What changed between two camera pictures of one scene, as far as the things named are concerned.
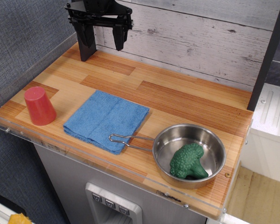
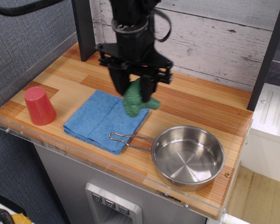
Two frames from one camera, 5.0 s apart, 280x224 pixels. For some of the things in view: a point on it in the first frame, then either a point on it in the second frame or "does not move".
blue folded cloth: (105, 122) does not move
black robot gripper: (85, 14) → (135, 52)
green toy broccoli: (185, 163) → (132, 99)
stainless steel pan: (167, 143) does not move
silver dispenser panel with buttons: (107, 207) does not move
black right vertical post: (269, 54) does not move
